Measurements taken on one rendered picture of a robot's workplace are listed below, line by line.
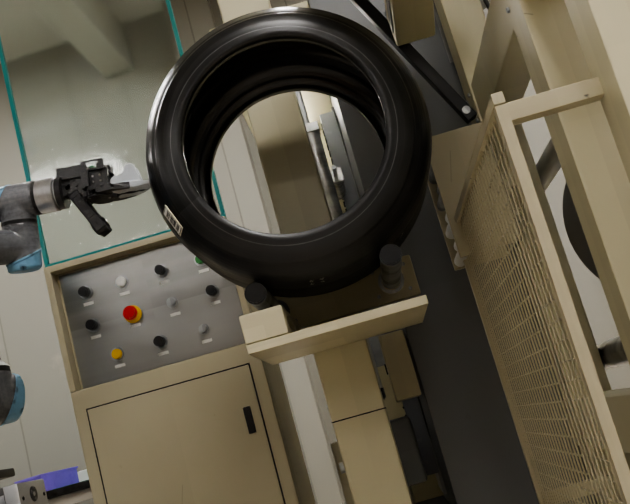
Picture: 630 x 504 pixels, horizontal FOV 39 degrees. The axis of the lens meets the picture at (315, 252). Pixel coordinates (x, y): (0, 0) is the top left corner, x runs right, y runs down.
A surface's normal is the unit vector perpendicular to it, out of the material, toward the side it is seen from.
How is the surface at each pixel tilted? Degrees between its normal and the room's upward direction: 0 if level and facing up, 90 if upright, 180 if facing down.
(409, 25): 162
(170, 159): 89
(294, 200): 90
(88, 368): 90
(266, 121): 90
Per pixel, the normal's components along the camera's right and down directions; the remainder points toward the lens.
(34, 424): -0.14, -0.17
